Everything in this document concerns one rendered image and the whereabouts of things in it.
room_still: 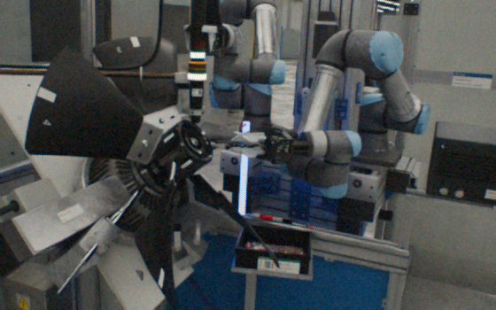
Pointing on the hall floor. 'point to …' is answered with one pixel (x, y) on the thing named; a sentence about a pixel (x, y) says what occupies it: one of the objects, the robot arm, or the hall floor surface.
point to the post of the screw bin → (250, 291)
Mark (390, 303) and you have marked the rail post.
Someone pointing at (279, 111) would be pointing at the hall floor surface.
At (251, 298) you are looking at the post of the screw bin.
